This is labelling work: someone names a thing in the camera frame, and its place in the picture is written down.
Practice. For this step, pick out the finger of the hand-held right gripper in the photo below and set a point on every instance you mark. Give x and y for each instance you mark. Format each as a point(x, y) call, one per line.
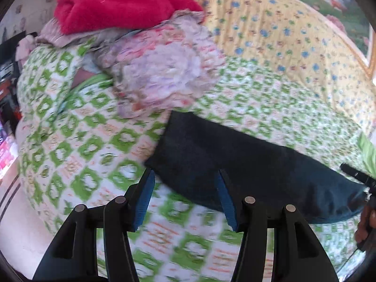
point(357, 174)

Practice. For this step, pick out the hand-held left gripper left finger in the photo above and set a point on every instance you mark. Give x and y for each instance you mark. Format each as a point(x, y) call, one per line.
point(144, 204)

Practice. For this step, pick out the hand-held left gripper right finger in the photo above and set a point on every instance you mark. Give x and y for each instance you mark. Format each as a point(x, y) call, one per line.
point(227, 202)

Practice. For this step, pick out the dark blue pants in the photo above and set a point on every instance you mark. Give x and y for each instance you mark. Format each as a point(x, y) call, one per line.
point(249, 170)

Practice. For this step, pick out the person's right hand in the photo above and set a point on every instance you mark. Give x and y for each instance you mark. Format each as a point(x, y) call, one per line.
point(364, 226)

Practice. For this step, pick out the green patterned bed sheet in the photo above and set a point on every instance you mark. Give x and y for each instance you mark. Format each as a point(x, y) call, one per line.
point(117, 141)

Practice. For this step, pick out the pale floral crumpled cloth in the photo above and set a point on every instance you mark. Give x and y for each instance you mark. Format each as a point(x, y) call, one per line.
point(158, 64)

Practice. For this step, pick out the yellow floral quilt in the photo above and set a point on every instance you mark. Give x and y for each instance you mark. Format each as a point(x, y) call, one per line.
point(282, 35)

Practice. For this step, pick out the green printed headboard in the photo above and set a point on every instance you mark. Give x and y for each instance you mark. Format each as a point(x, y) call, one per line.
point(329, 0)

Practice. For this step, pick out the dark bedside furniture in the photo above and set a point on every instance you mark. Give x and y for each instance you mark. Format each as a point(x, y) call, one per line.
point(7, 73)

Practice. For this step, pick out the red fluffy blanket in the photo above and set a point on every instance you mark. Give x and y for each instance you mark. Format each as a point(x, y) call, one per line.
point(117, 3)

